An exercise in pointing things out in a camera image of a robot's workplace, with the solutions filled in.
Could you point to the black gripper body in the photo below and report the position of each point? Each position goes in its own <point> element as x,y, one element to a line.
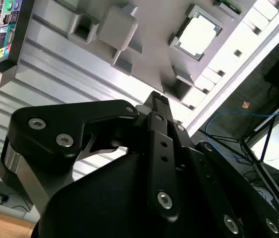
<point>104,203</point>

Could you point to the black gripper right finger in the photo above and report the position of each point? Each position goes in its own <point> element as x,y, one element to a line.
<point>203,173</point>

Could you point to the silver CPU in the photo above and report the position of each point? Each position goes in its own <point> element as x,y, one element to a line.
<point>197,34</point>

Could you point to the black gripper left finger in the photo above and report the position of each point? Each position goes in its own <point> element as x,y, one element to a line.
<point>55,124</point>

